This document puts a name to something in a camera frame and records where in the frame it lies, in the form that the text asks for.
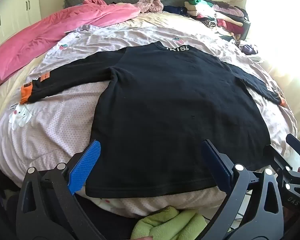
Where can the cream wardrobe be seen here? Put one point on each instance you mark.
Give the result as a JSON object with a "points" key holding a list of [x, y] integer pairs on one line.
{"points": [[12, 12]]}

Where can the person's left hand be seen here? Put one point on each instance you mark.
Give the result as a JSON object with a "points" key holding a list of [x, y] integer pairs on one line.
{"points": [[147, 238]]}

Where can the white plastic bag of clothes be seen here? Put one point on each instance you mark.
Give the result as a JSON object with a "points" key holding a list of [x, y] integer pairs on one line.
{"points": [[248, 48]]}

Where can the lilac printed blanket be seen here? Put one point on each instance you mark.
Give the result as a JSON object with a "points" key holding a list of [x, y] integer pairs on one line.
{"points": [[65, 120]]}

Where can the beige bed sheet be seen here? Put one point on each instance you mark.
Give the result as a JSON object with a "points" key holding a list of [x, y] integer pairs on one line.
{"points": [[150, 20]]}

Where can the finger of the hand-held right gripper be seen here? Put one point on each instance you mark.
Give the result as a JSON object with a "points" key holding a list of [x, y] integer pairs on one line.
{"points": [[298, 146], [277, 158]]}

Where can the navy garment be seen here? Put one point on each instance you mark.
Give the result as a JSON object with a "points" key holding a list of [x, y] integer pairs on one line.
{"points": [[176, 10]]}

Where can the pink quilt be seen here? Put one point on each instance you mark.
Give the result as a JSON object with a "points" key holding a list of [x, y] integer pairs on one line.
{"points": [[52, 30]]}

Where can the black t-shirt orange print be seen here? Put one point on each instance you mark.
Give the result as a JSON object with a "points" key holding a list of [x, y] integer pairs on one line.
{"points": [[165, 105]]}

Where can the cream curtain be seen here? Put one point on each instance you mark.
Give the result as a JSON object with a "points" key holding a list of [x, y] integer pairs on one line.
{"points": [[285, 42]]}

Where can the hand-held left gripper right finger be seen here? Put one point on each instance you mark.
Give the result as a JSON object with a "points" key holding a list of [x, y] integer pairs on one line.
{"points": [[215, 165]]}

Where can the pile of folded clothes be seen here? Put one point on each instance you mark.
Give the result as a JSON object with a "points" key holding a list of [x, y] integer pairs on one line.
{"points": [[215, 12]]}

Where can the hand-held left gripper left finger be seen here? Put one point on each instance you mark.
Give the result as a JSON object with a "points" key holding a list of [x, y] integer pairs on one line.
{"points": [[86, 166]]}

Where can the pink fluffy garment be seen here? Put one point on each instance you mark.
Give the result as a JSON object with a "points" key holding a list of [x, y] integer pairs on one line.
{"points": [[151, 5]]}

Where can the green fleece cloth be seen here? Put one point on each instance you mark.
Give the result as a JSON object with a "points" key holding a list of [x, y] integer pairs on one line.
{"points": [[170, 223]]}

